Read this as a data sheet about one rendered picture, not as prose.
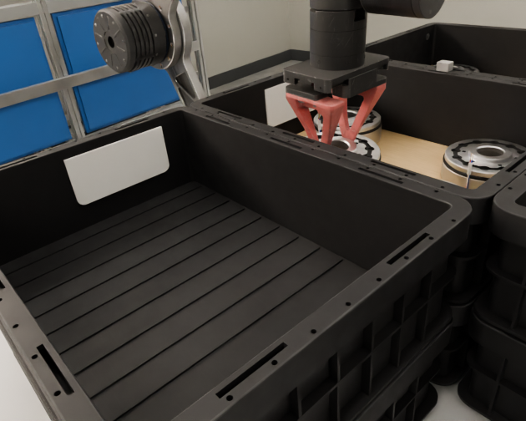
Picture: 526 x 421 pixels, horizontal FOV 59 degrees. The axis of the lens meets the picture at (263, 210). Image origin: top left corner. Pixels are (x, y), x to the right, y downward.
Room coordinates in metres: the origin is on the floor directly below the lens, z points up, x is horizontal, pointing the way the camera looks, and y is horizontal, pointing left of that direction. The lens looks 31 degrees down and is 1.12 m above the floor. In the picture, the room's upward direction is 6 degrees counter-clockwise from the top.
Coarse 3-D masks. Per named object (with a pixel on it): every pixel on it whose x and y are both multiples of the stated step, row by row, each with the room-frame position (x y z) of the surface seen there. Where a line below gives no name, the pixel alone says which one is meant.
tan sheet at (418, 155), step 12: (384, 132) 0.68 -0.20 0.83; (384, 144) 0.63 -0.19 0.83; (396, 144) 0.63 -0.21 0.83; (408, 144) 0.62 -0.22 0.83; (420, 144) 0.62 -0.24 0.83; (432, 144) 0.62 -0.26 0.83; (384, 156) 0.59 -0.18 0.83; (396, 156) 0.59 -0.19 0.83; (408, 156) 0.58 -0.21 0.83; (420, 156) 0.58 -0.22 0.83; (432, 156) 0.57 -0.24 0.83; (408, 168) 0.55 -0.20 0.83; (420, 168) 0.54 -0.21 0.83; (432, 168) 0.54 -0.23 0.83
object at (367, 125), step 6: (348, 108) 0.71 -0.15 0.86; (354, 108) 0.71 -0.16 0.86; (372, 114) 0.68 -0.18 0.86; (378, 114) 0.67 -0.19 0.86; (366, 120) 0.65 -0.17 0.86; (372, 120) 0.65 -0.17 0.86; (378, 120) 0.65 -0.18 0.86; (366, 126) 0.63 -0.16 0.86; (372, 126) 0.63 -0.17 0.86; (360, 132) 0.62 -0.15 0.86
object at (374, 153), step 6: (336, 132) 0.54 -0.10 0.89; (318, 138) 0.54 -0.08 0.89; (360, 138) 0.52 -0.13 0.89; (366, 138) 0.52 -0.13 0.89; (360, 144) 0.51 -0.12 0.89; (366, 144) 0.51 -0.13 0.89; (372, 144) 0.50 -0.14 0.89; (360, 150) 0.49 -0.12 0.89; (366, 150) 0.49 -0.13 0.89; (372, 150) 0.49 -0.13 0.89; (378, 150) 0.49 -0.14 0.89; (372, 156) 0.47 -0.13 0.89; (378, 156) 0.47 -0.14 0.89
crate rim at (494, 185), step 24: (408, 72) 0.66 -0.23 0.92; (432, 72) 0.63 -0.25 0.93; (216, 96) 0.62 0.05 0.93; (240, 120) 0.52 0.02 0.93; (312, 144) 0.43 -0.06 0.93; (384, 168) 0.36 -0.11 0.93; (504, 168) 0.34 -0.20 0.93; (456, 192) 0.31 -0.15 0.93; (480, 192) 0.30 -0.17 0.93; (480, 216) 0.30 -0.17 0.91
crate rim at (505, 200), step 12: (516, 180) 0.32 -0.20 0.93; (504, 192) 0.30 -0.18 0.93; (516, 192) 0.30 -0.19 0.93; (504, 204) 0.28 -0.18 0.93; (516, 204) 0.28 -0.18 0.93; (492, 216) 0.29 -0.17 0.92; (504, 216) 0.28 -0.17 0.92; (516, 216) 0.27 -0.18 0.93; (492, 228) 0.28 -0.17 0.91; (504, 228) 0.27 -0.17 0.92; (516, 228) 0.27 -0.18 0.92; (504, 240) 0.27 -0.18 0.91; (516, 240) 0.27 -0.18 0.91
